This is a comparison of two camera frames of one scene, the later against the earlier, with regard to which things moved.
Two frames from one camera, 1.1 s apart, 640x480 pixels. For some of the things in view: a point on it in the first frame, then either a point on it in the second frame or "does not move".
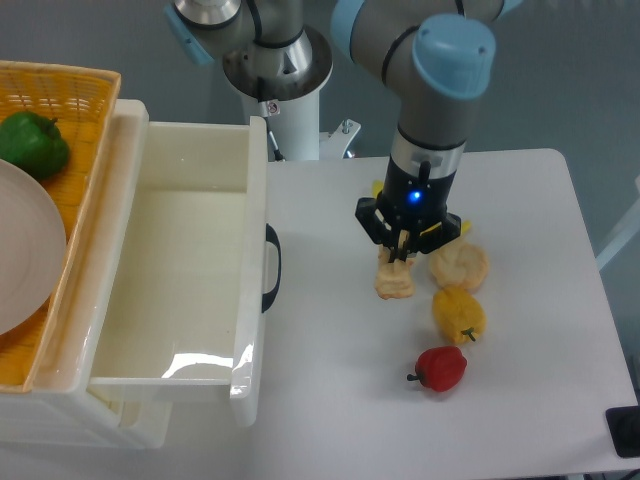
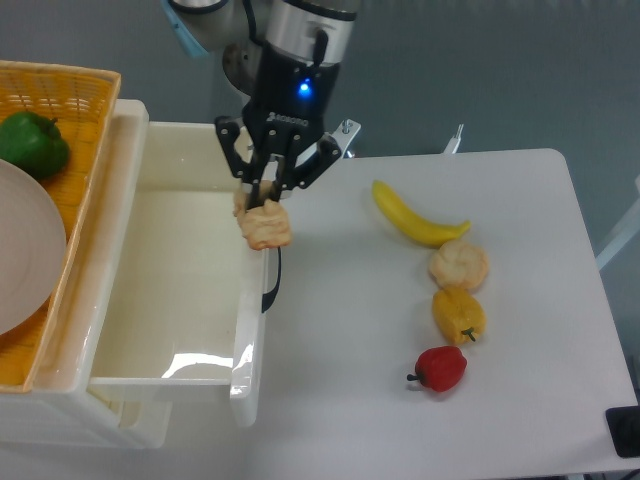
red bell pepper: (440, 368) does not move
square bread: (393, 279) → (265, 225)
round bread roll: (459, 264) does not move
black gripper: (411, 214) → (282, 136)
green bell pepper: (33, 142) does not move
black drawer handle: (271, 237) does not move
